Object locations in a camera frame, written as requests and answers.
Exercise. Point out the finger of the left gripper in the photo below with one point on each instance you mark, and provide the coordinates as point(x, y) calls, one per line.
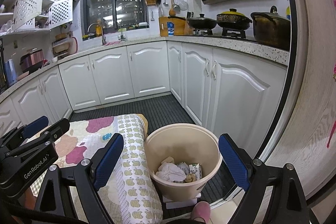
point(56, 131)
point(34, 127)

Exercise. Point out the white tissue paper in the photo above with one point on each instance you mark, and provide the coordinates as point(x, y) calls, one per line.
point(171, 173)

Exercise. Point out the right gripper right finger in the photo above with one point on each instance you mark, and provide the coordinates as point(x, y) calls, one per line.
point(287, 203)

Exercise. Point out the chrome sink faucet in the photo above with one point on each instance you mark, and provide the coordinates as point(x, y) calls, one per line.
point(99, 31)

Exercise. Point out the wooden cutting board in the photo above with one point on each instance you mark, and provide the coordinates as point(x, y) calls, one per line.
point(171, 26)

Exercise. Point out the yellow sponge block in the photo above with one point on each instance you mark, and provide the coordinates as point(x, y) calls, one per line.
point(168, 160)

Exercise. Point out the yellow lidded black pan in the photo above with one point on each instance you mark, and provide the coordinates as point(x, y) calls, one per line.
point(233, 20)

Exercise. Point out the pink rice cooker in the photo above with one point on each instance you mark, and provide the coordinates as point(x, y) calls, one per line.
point(32, 60)

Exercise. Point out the white lower kitchen cabinets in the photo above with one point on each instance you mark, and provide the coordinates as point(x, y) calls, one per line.
point(116, 75)

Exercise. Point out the brown paper ball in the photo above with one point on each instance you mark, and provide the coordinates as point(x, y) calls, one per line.
point(190, 178)

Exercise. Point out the blue plastic container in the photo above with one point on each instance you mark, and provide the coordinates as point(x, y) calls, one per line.
point(10, 72)

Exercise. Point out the black wok with lid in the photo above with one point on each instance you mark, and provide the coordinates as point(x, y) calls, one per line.
point(202, 23)

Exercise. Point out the white lattice cabinet door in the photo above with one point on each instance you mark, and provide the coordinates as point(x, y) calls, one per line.
point(24, 11)

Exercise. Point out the patterned quilted table cloth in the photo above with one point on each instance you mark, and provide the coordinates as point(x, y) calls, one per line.
point(129, 195)

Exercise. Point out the dark kitchen window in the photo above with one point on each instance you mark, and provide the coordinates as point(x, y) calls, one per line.
point(113, 15)

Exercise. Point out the large dark stock pot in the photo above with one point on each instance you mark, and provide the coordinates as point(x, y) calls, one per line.
point(271, 29)

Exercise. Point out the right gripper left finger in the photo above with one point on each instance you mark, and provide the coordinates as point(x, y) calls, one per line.
point(88, 176)

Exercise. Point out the beige plastic trash bin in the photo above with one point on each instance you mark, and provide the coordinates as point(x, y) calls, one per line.
point(187, 143)

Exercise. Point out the white green medicine box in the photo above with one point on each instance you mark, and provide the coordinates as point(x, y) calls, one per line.
point(196, 169)

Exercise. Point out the pink slipper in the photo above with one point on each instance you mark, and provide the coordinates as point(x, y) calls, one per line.
point(201, 212)

